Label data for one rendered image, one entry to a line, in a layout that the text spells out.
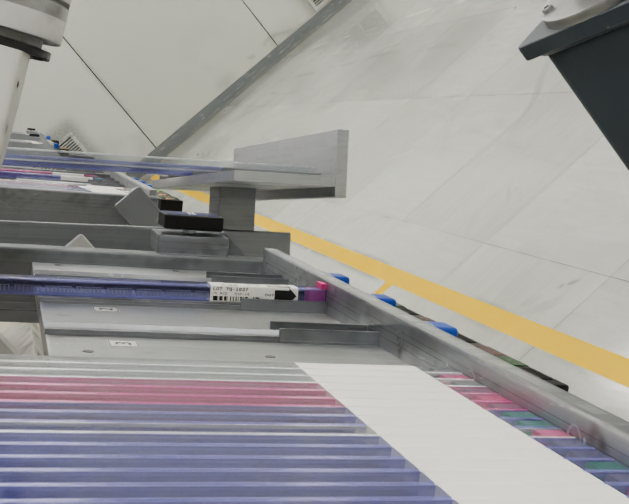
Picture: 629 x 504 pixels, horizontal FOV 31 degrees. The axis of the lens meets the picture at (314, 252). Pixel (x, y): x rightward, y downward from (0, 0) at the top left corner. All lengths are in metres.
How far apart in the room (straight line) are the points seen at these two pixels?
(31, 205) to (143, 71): 6.72
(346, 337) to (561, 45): 0.51
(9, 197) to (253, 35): 6.92
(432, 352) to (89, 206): 1.17
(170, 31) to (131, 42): 0.30
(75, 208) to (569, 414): 1.31
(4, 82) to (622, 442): 0.42
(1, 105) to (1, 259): 0.27
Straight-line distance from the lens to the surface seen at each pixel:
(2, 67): 0.69
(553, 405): 0.46
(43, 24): 0.70
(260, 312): 0.74
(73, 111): 8.35
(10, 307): 0.94
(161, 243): 0.94
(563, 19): 1.07
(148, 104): 8.40
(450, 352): 0.56
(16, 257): 0.93
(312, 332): 0.64
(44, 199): 1.70
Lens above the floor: 0.95
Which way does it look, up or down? 15 degrees down
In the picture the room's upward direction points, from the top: 39 degrees counter-clockwise
